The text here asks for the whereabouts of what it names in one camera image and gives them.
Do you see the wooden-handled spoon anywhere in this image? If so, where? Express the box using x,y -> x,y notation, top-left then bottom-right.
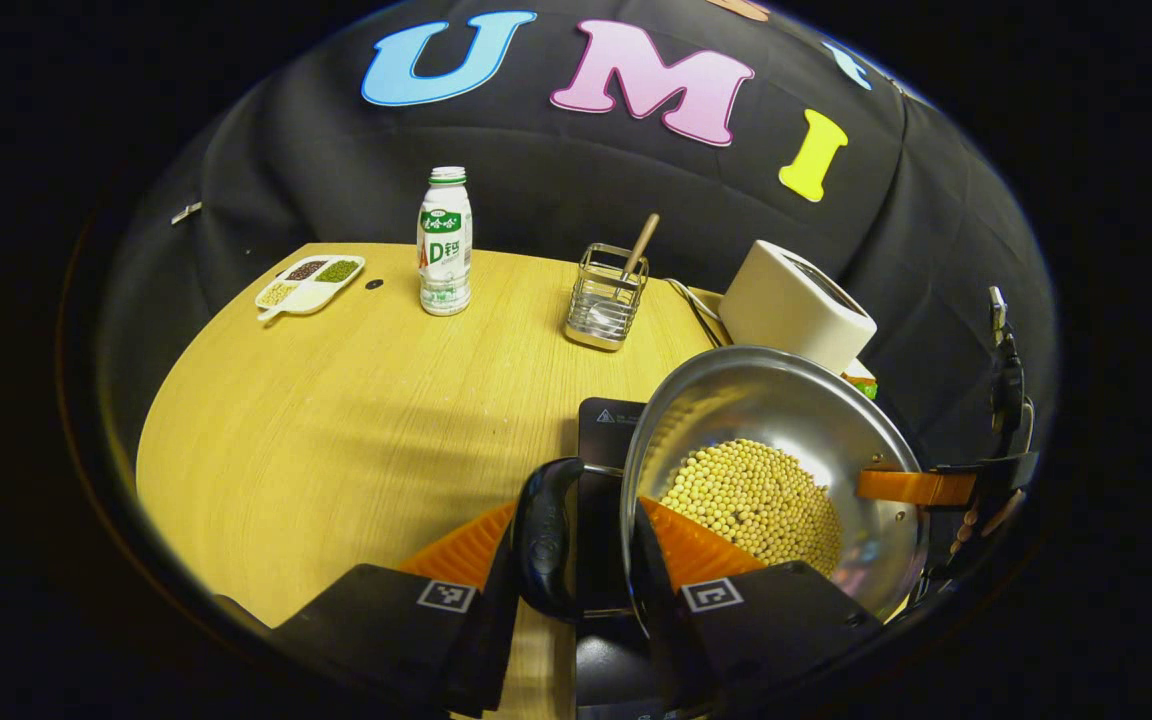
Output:
591,212 -> 661,331

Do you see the pile of soybeans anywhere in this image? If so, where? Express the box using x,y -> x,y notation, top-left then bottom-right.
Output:
658,438 -> 845,576

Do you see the toaster power cable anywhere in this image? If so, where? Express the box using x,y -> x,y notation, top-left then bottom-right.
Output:
664,277 -> 729,349

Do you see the sandwich on plate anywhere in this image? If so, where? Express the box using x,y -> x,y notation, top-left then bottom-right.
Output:
841,358 -> 879,402

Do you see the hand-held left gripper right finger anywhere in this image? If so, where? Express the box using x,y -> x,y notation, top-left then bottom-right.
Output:
631,497 -> 882,713

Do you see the metal wire utensil holder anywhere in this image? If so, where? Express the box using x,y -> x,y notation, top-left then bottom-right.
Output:
564,243 -> 650,352

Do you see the white drink bottle green label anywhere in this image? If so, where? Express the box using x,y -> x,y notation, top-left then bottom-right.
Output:
417,166 -> 474,317

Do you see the steel pot with black handle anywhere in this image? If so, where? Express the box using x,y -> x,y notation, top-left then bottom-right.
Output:
513,345 -> 930,626

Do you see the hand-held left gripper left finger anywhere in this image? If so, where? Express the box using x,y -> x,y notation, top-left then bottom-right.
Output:
266,500 -> 519,719

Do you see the black induction cooktop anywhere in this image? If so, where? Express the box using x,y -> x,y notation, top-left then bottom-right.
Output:
574,397 -> 712,720

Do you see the white divided dish with beans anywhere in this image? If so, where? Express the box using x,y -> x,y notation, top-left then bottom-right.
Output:
254,254 -> 367,323

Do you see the white toaster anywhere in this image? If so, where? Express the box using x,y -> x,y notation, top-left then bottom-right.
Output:
718,239 -> 878,376

